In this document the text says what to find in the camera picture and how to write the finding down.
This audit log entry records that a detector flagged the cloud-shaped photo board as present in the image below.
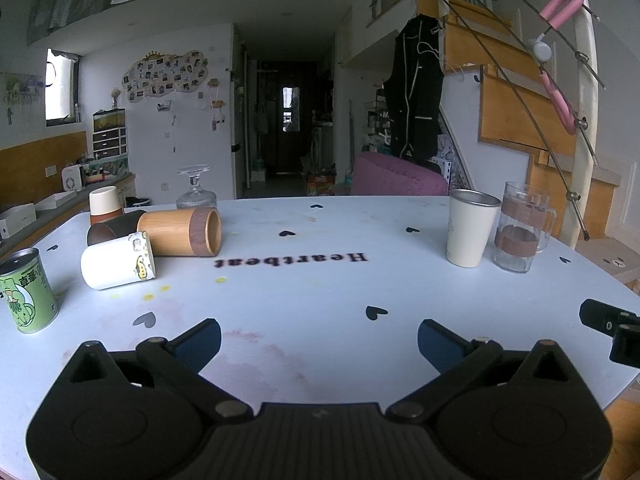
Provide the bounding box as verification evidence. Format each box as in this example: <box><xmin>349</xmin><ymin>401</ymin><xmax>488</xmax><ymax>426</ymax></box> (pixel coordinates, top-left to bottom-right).
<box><xmin>122</xmin><ymin>49</ymin><xmax>209</xmax><ymax>105</ymax></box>

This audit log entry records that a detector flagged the white cartoon print cup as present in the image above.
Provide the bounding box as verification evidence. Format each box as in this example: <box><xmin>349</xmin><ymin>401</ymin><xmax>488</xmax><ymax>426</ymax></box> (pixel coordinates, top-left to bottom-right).
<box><xmin>80</xmin><ymin>231</ymin><xmax>157</xmax><ymax>291</ymax></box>

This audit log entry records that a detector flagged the clear glass goblet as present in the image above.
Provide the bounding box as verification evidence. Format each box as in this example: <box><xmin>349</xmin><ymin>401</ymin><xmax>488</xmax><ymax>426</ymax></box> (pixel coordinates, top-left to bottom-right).
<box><xmin>175</xmin><ymin>165</ymin><xmax>219</xmax><ymax>211</ymax></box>

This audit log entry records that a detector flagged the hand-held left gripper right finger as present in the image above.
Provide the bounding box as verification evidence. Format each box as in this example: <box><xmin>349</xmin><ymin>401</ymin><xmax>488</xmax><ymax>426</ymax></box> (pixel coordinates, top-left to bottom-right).
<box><xmin>387</xmin><ymin>318</ymin><xmax>576</xmax><ymax>421</ymax></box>

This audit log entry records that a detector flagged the white stair post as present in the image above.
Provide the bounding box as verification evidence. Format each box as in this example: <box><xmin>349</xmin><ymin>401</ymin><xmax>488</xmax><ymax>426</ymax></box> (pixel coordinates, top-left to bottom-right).
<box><xmin>561</xmin><ymin>0</ymin><xmax>601</xmax><ymax>249</ymax></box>

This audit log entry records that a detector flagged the small drawer organizer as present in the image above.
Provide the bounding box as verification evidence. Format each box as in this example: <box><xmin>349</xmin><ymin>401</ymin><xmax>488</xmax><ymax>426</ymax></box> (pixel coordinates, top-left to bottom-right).
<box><xmin>92</xmin><ymin>127</ymin><xmax>129</xmax><ymax>160</ymax></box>

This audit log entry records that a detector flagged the white cardboard box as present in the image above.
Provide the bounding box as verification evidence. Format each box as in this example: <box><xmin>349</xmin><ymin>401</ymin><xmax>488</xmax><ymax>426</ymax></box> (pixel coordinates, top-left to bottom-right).
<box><xmin>0</xmin><ymin>203</ymin><xmax>37</xmax><ymax>240</ymax></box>

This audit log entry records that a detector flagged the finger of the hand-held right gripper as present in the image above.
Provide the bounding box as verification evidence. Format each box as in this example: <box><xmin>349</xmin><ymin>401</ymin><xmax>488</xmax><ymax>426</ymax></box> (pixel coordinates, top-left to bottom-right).
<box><xmin>579</xmin><ymin>299</ymin><xmax>640</xmax><ymax>336</ymax></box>
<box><xmin>610</xmin><ymin>325</ymin><xmax>640</xmax><ymax>367</ymax></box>

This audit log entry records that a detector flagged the wooden staircase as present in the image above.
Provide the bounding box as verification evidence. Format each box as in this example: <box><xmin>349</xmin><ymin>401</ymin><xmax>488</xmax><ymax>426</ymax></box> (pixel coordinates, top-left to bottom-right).
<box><xmin>416</xmin><ymin>0</ymin><xmax>626</xmax><ymax>241</ymax></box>

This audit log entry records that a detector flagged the dark brown cup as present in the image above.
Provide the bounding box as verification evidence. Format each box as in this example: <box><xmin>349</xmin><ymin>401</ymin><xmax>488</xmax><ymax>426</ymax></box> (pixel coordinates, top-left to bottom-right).
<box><xmin>86</xmin><ymin>209</ymin><xmax>149</xmax><ymax>247</ymax></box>

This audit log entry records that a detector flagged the white flat tray box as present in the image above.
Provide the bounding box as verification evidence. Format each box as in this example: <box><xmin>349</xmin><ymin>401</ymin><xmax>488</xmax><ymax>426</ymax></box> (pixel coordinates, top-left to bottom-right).
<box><xmin>34</xmin><ymin>192</ymin><xmax>81</xmax><ymax>211</ymax></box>

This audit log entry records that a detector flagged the bamboo cup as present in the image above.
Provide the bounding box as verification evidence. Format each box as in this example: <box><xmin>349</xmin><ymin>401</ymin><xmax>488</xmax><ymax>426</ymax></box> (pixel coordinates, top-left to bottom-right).
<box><xmin>137</xmin><ymin>207</ymin><xmax>223</xmax><ymax>258</ymax></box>

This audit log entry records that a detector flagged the white and brown cup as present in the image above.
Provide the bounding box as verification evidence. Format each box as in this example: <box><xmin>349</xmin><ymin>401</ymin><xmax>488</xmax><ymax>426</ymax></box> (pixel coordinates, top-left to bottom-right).
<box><xmin>89</xmin><ymin>185</ymin><xmax>125</xmax><ymax>226</ymax></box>

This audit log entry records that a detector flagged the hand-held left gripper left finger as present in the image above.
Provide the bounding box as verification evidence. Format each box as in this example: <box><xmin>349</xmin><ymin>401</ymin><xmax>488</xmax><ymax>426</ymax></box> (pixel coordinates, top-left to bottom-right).
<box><xmin>64</xmin><ymin>318</ymin><xmax>252</xmax><ymax>421</ymax></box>

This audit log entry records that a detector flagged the orange box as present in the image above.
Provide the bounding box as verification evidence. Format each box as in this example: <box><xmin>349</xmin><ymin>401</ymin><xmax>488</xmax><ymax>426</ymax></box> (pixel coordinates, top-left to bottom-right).
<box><xmin>305</xmin><ymin>169</ymin><xmax>337</xmax><ymax>197</ymax></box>

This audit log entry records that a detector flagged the pink exercise tool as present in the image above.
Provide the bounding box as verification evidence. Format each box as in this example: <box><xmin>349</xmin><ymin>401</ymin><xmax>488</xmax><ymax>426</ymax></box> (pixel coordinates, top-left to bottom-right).
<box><xmin>528</xmin><ymin>0</ymin><xmax>584</xmax><ymax>136</ymax></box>

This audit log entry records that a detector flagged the pink armchair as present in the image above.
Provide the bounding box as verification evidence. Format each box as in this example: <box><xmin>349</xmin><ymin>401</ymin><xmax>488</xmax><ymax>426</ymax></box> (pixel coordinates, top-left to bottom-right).
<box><xmin>349</xmin><ymin>151</ymin><xmax>450</xmax><ymax>197</ymax></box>

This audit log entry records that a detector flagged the green printed tin can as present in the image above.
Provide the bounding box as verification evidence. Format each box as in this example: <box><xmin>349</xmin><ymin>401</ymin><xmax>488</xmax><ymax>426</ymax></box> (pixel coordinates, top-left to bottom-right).
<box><xmin>0</xmin><ymin>248</ymin><xmax>60</xmax><ymax>335</ymax></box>

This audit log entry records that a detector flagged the fish tank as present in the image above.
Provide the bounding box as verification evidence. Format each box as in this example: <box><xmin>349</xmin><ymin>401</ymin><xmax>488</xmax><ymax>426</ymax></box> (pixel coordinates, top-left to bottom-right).
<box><xmin>92</xmin><ymin>108</ymin><xmax>126</xmax><ymax>131</ymax></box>

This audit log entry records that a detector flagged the black hanging garment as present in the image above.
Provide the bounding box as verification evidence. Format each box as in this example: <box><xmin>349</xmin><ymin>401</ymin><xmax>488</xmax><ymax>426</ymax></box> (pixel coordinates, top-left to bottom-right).
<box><xmin>383</xmin><ymin>13</ymin><xmax>445</xmax><ymax>161</ymax></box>

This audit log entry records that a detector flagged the white metal cup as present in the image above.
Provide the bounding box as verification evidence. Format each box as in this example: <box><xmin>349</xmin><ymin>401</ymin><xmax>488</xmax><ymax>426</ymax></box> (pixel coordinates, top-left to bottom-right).
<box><xmin>446</xmin><ymin>188</ymin><xmax>502</xmax><ymax>269</ymax></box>

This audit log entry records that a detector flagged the glass mug with brown bands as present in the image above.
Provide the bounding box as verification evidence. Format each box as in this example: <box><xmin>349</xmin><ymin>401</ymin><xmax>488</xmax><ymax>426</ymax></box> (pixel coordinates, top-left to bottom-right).
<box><xmin>493</xmin><ymin>181</ymin><xmax>557</xmax><ymax>275</ymax></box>

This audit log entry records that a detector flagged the small white appliance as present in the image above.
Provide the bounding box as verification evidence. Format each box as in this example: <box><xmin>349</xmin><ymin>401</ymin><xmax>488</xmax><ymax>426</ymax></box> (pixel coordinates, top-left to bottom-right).
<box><xmin>62</xmin><ymin>164</ymin><xmax>85</xmax><ymax>192</ymax></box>

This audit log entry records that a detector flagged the window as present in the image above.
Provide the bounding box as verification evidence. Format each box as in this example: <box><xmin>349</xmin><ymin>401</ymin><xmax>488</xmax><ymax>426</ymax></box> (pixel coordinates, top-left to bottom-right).
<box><xmin>45</xmin><ymin>48</ymin><xmax>81</xmax><ymax>128</ymax></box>

